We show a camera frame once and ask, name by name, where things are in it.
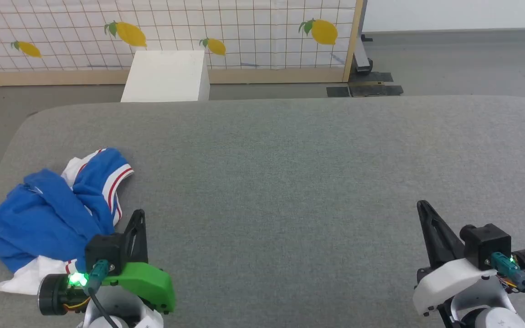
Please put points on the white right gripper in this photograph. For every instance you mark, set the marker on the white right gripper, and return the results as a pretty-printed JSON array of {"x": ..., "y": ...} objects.
[{"x": 445, "y": 282}]

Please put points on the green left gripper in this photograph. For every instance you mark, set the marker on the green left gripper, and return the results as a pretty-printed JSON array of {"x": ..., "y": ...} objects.
[{"x": 146, "y": 282}]

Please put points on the blue white red-striped jersey shirt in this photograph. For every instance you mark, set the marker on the blue white red-striped jersey shirt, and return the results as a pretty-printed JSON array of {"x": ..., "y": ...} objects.
[{"x": 48, "y": 214}]

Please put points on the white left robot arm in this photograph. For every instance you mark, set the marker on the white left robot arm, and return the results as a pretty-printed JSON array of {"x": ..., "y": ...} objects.
[{"x": 128, "y": 313}]

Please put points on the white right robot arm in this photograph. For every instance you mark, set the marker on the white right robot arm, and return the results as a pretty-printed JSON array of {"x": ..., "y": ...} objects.
[{"x": 499, "y": 319}]

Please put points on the large black floor mat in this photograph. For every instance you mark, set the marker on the large black floor mat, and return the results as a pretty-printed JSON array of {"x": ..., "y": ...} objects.
[{"x": 374, "y": 90}]

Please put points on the white box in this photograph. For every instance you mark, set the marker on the white box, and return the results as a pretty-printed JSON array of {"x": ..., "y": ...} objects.
[{"x": 167, "y": 75}]

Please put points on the small black floor mat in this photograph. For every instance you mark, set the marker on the small black floor mat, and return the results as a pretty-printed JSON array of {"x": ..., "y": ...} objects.
[{"x": 338, "y": 91}]

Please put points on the grey metal partition foot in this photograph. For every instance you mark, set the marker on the grey metal partition foot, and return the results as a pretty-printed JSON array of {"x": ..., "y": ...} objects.
[{"x": 362, "y": 61}]

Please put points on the lemon print grid partition panel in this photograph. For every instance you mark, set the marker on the lemon print grid partition panel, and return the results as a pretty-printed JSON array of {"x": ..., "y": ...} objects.
[{"x": 244, "y": 27}]

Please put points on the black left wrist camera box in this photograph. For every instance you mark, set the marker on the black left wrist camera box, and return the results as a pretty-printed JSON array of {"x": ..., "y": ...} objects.
[{"x": 103, "y": 249}]

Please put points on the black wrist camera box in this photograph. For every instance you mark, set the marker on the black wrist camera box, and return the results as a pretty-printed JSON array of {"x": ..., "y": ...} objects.
[
  {"x": 103, "y": 249},
  {"x": 488, "y": 241}
]

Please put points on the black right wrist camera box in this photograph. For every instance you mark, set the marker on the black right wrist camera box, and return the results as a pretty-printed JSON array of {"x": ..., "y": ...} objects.
[{"x": 488, "y": 241}]

